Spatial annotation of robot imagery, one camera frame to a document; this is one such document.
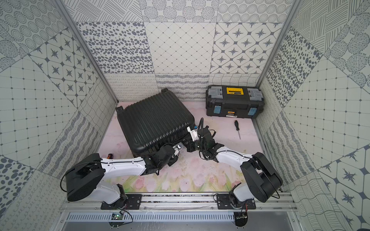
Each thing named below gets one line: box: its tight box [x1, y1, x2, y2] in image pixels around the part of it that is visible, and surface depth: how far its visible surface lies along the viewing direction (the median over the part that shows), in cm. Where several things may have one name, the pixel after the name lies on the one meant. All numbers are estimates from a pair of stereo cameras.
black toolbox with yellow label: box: [205, 84, 265, 119], surface depth 103 cm
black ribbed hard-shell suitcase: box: [115, 88, 196, 157], surface depth 84 cm
